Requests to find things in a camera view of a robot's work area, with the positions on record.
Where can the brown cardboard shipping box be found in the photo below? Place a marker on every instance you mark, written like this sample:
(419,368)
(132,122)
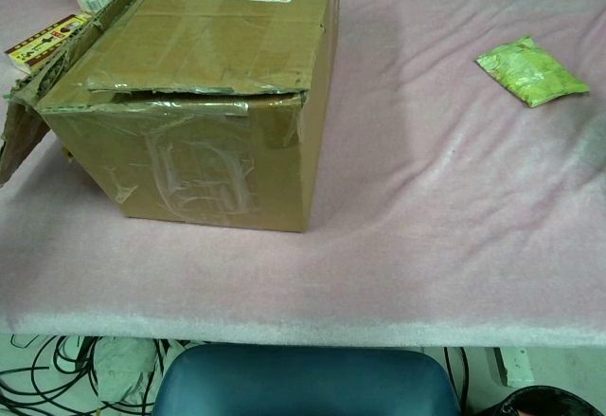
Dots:
(189,150)

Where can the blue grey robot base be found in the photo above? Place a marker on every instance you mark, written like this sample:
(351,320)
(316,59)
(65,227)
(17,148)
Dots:
(308,383)

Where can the pink foam table cover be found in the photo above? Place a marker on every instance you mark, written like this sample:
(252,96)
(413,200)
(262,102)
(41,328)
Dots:
(426,198)

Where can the white crumpled plastic bag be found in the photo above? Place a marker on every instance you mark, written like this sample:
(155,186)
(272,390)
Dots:
(123,364)

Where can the green yellow foil packet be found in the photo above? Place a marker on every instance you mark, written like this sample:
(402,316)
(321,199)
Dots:
(530,72)

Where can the white table leg foot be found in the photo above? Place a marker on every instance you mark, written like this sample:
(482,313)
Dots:
(516,368)

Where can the yellow red small carton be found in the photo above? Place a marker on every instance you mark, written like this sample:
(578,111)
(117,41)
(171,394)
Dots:
(33,51)

